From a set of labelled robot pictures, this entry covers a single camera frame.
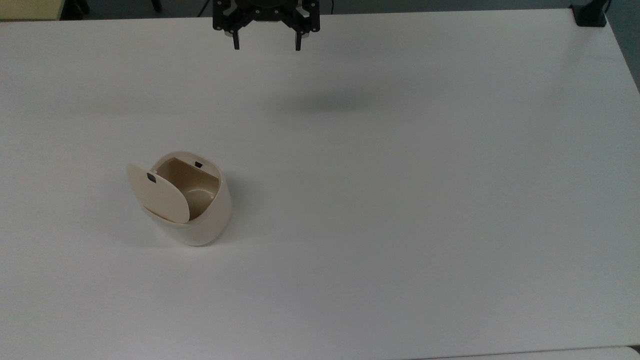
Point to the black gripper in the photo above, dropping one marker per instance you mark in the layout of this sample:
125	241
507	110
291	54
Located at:
267	9

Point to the cream plastic trash bin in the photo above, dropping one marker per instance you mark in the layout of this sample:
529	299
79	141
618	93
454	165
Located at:
212	220

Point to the white adjacent table top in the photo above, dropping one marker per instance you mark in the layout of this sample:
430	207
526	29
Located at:
550	354

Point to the cream trash bin lid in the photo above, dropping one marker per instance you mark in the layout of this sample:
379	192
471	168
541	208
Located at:
162	197

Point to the yellow wooden cabinet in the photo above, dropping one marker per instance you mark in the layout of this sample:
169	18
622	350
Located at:
27	7

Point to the black table clamp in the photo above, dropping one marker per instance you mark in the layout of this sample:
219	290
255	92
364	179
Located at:
589	15

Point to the black chair leg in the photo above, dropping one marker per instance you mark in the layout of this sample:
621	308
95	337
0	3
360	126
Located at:
156	5
77	6

